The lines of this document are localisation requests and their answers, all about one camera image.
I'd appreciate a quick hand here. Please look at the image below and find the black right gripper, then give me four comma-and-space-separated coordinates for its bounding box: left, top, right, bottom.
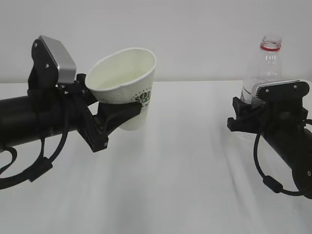
227, 97, 270, 134

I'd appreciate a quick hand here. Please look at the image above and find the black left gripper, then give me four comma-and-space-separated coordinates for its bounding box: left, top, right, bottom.
65, 73, 142, 153

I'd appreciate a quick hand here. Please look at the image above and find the white paper cup green logo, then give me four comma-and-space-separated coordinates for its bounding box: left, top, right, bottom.
85, 47, 157, 131

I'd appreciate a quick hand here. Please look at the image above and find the clear water bottle red label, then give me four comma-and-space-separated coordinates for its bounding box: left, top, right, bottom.
240, 35, 282, 104

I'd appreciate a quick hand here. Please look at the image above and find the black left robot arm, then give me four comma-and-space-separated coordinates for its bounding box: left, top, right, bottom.
0, 74, 142, 153

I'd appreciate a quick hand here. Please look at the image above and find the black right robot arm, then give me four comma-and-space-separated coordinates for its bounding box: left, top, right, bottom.
227, 97, 312, 199

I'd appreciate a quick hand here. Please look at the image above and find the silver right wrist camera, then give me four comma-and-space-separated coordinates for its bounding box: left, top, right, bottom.
251, 79, 310, 108

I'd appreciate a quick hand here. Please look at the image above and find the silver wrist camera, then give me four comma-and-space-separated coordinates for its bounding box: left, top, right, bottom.
27, 35, 77, 98
251, 79, 310, 108

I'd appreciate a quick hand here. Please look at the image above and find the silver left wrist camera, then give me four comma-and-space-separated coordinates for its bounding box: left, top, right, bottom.
27, 35, 77, 98

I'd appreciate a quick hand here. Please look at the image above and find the black right camera cable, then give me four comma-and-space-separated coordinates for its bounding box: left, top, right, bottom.
253, 102, 310, 196

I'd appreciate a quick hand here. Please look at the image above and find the black camera cable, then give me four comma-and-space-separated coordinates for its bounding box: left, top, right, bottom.
253, 102, 310, 196
0, 97, 69, 190

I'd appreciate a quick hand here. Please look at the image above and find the black left camera cable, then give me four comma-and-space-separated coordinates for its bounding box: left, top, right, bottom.
0, 97, 69, 190

